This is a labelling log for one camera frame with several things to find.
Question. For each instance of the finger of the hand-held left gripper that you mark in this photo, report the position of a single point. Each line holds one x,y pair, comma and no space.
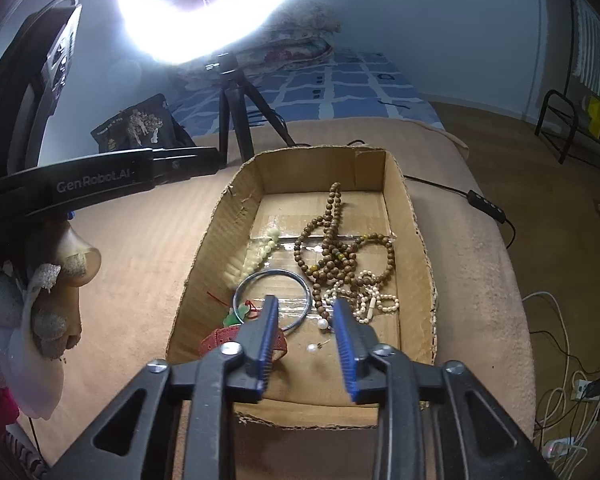
190,162

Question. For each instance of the pearl earring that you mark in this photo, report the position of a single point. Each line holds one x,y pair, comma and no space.
312,348
322,324

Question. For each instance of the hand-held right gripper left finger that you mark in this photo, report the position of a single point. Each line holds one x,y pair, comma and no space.
267,345

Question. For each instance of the black tripod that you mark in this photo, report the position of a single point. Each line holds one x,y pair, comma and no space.
241,130

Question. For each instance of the white charger with red light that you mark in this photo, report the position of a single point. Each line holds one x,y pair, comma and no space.
560,447

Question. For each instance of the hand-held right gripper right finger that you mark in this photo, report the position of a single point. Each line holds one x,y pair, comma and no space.
347,350

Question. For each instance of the white ribbed panel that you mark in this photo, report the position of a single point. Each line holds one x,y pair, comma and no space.
592,45

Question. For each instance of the white power strip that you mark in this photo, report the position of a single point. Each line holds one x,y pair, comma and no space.
577,390

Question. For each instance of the cardboard box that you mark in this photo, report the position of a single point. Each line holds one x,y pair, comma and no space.
275,175

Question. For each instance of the silver bangle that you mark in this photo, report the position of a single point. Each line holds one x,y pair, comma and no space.
270,272

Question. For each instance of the black printed bag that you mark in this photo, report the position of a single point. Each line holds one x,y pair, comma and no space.
130,125

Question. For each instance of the blue patterned bedsheet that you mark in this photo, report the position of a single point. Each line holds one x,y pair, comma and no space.
360,90

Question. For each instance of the tan and white plush toy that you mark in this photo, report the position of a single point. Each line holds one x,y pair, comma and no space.
75,260

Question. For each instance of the black metal rack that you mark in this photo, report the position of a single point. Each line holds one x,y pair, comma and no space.
542,115

